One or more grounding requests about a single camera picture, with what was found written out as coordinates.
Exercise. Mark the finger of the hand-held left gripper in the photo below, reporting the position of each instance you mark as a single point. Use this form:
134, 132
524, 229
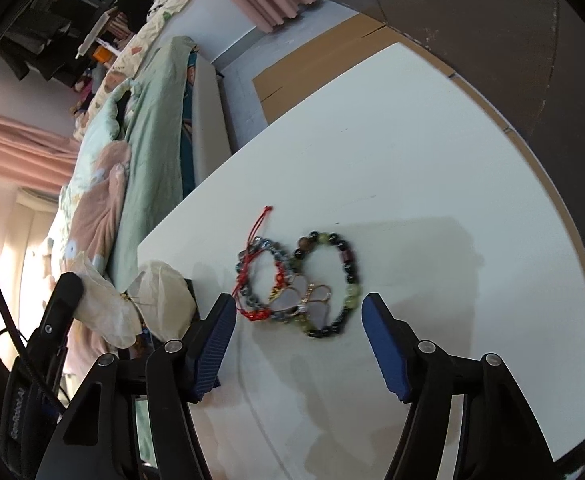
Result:
55, 312

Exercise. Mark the green blanket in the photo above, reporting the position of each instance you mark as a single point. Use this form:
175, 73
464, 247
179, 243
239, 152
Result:
155, 125

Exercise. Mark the black hanging clothes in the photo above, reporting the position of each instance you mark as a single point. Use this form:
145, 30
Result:
52, 35

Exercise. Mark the cream floral bed sheet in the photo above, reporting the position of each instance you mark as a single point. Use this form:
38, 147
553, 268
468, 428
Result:
145, 40

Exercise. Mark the pale green and pink quilt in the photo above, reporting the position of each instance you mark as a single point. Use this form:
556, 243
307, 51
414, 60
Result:
95, 200

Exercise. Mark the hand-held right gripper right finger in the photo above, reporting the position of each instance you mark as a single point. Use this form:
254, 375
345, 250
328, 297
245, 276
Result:
382, 345

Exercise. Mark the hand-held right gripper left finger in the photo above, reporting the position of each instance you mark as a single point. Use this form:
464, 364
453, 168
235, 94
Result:
215, 342

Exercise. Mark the grey mattress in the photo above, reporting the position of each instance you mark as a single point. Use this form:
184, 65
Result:
210, 125

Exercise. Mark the white cloth pouch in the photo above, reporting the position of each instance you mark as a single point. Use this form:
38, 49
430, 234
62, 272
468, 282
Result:
122, 307

